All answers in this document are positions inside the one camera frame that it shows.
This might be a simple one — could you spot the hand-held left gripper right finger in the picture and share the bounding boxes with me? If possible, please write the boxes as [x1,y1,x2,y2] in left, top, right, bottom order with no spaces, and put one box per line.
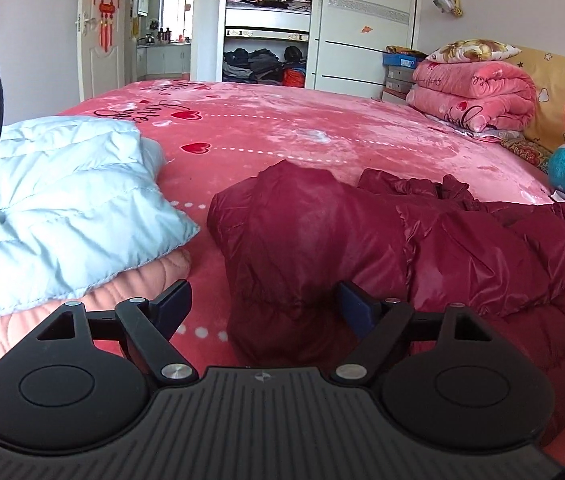
[331,281,497,387]

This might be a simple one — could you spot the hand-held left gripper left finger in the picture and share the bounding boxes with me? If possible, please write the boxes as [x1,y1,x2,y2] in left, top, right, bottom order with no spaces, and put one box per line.
[36,280,199,387]

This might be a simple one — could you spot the dark red puffer jacket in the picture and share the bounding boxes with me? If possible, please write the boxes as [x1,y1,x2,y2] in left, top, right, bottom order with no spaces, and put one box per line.
[207,159,565,450]

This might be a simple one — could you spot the pile of dark folded clothes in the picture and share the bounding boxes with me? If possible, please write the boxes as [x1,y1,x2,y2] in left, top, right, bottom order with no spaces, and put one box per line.
[222,45,309,89]

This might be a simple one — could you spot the red floral cloth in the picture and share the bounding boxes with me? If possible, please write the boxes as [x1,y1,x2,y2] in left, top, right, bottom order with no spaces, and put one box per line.
[499,135,554,174]

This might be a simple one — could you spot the light blue puffer jacket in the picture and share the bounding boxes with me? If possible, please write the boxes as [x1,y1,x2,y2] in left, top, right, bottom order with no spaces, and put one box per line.
[0,115,201,324]

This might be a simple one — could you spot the peach quilted garment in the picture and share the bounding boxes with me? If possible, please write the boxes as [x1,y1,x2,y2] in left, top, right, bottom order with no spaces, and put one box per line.
[0,249,193,402]

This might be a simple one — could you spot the folded floral sheet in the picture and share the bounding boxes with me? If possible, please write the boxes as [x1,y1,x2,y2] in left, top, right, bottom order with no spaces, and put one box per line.
[427,112,527,140]

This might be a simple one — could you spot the yellow padded headboard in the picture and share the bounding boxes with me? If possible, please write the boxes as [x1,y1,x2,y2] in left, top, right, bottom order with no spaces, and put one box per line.
[505,45,565,154]

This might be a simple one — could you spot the pink heart-printed bed blanket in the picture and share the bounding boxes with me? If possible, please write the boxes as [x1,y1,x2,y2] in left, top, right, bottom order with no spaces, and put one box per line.
[0,79,565,480]

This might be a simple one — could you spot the folded pink blanket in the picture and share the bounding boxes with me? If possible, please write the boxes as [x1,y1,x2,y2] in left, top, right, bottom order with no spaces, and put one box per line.
[406,58,538,134]

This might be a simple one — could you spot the red and white shoe box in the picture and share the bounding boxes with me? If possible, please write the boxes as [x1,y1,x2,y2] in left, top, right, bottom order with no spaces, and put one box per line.
[379,89,411,106]

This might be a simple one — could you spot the white kitchen cabinet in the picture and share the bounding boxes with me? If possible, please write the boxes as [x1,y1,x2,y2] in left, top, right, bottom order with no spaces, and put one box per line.
[136,42,194,81]

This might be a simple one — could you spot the floral pillow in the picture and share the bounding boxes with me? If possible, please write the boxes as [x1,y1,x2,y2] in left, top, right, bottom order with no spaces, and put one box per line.
[426,38,523,64]

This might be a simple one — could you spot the white door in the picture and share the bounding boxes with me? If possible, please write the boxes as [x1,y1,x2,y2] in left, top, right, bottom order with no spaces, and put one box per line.
[76,0,131,102]

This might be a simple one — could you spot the blue shoe box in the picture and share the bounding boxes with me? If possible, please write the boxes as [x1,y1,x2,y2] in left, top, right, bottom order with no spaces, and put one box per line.
[382,52,425,69]

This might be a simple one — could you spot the yellow patterned cloth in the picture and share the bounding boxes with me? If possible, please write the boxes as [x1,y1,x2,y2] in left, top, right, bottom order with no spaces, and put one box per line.
[386,44,429,60]

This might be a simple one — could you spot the kitchen window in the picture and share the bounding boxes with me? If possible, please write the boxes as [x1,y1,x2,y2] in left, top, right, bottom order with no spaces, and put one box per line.
[159,0,196,41]

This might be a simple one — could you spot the white wardrobe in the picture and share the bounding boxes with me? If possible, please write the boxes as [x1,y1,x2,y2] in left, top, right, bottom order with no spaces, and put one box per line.
[217,0,421,96]

